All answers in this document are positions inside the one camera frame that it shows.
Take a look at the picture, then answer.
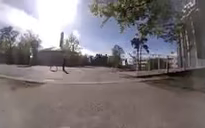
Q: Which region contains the pale paved square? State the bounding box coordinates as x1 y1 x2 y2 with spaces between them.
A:
0 63 178 84

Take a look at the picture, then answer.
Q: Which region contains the bicycle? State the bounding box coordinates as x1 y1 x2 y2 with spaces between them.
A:
49 64 60 73

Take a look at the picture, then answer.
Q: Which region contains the row of trees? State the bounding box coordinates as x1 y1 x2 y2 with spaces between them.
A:
0 25 44 66

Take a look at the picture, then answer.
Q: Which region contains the low building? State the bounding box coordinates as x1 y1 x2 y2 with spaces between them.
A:
36 46 90 67

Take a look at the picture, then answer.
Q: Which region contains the kerb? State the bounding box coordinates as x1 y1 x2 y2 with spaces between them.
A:
0 72 178 86

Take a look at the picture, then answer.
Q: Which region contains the grey asphalt road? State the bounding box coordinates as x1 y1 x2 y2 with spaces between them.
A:
0 75 205 128

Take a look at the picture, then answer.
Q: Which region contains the large leafy tree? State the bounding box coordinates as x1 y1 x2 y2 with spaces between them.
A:
89 0 191 71

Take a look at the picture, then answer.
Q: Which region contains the tall chimney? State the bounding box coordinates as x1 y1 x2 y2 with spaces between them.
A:
59 31 65 50

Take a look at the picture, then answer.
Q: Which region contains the small tree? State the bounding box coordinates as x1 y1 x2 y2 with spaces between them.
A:
63 33 82 56

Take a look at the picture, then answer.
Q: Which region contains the tall building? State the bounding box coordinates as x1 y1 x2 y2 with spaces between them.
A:
177 0 205 69

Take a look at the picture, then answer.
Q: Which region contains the person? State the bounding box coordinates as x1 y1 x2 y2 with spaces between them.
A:
61 56 68 73

